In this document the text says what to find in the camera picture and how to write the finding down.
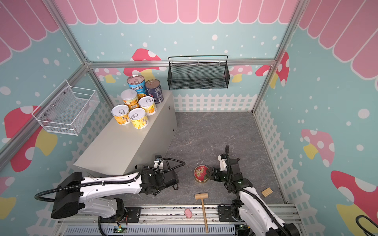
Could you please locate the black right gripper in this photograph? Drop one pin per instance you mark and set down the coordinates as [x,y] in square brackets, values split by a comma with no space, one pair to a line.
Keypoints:
[215,174]

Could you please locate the red lid tin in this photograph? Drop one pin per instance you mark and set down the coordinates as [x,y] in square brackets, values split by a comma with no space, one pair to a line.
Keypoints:
[200,174]

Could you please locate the grey metal cabinet counter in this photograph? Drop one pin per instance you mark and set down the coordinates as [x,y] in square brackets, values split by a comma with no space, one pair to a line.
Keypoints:
[123,149]

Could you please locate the white lid small can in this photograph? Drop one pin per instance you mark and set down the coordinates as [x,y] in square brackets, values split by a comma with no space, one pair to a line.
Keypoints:
[148,104]

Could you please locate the yellow can silver lid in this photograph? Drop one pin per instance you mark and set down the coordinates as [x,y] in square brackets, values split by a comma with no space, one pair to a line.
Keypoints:
[121,114]

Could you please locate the green yellow white lid can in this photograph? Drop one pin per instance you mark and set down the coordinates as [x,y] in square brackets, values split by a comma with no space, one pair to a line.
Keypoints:
[130,98]

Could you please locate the dark chopped tomatoes can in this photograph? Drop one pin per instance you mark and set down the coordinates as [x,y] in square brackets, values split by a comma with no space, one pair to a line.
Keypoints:
[154,90]

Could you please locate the blue chicken noodle soup can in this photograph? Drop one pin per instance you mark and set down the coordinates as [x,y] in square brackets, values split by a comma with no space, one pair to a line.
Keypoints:
[137,83]

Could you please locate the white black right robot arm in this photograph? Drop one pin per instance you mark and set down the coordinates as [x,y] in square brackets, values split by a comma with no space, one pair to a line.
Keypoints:
[249,206]

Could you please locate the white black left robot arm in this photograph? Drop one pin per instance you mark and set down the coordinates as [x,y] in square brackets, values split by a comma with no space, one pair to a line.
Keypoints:
[99,196]

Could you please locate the wooden mallet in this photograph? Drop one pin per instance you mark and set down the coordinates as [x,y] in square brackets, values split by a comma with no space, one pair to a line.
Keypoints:
[202,197]

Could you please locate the pink eraser blob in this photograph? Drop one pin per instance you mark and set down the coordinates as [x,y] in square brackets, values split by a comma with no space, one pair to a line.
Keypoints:
[188,213]

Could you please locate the small wooden block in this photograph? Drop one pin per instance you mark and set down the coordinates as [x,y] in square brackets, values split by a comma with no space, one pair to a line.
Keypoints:
[268,191]

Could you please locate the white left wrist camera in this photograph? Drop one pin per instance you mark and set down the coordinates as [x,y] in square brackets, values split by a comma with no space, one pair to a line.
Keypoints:
[158,163]

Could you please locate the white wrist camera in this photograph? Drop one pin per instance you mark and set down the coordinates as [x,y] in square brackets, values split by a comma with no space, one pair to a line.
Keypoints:
[222,158]
[158,163]

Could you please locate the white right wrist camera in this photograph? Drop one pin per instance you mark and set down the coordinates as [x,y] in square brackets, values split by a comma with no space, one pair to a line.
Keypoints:
[222,158]

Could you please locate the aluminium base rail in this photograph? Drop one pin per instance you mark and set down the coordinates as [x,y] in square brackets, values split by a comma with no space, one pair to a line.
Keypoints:
[161,220]

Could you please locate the black wire mesh basket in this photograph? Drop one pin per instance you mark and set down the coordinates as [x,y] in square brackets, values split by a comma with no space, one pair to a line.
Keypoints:
[198,72]

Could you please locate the white wire mesh basket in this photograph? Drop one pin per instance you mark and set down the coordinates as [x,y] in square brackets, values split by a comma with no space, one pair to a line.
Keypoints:
[67,109]

